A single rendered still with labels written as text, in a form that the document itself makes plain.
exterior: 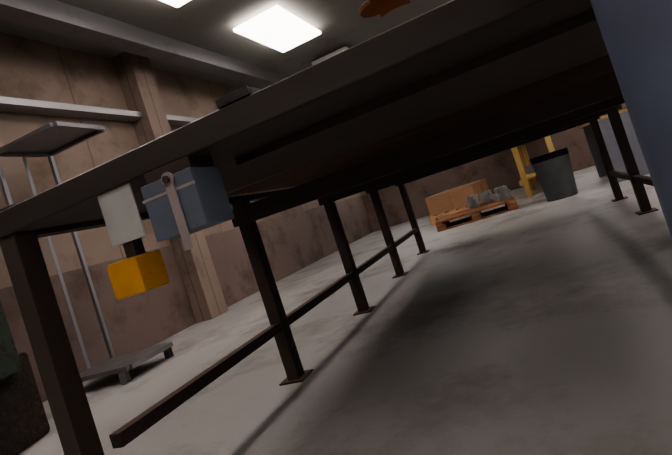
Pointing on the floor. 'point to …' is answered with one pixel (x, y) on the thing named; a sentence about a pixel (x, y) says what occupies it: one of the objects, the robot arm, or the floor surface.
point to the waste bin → (555, 174)
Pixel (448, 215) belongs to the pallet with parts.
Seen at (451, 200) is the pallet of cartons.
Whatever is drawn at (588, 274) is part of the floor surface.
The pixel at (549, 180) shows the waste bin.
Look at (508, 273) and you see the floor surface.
